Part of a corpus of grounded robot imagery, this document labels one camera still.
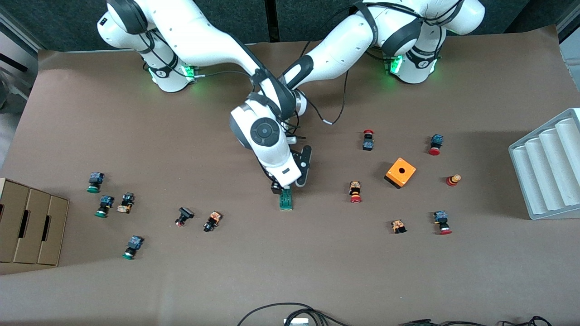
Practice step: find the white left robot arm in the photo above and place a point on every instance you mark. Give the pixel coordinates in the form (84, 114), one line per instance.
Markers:
(349, 50)

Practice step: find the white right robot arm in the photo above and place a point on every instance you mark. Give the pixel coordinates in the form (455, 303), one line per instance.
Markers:
(204, 40)

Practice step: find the black push button orange block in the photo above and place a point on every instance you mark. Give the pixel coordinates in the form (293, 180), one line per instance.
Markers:
(213, 221)

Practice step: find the red yellow emergency stop button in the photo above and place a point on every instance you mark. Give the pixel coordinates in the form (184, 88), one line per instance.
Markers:
(355, 190)

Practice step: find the black flat push button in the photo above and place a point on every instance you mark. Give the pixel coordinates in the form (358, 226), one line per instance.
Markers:
(184, 213)

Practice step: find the red mushroom button black collar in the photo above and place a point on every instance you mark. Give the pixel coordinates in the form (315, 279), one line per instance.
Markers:
(368, 142)

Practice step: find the orange white contact block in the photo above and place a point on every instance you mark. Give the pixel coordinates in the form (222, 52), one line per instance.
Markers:
(398, 226)

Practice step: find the green push button blue block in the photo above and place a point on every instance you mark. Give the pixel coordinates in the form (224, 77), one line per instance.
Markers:
(105, 204)
(95, 180)
(133, 244)

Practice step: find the red button blue block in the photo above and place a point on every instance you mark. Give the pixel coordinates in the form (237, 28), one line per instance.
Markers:
(436, 144)

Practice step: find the red mushroom button silver collar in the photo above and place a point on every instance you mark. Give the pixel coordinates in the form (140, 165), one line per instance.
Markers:
(442, 222)

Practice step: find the red orange emergency stop head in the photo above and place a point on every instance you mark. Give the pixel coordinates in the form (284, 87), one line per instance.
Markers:
(453, 180)

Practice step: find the brown cardboard box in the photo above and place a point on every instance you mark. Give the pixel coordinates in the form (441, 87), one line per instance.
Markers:
(31, 226)

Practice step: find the grey tray with white slots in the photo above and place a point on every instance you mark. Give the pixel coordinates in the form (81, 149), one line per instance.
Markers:
(543, 172)

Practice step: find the orange button enclosure box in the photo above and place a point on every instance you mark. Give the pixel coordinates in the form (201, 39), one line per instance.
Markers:
(405, 176)

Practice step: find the grey metal side frame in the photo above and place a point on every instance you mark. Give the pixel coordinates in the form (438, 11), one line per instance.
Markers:
(22, 31)

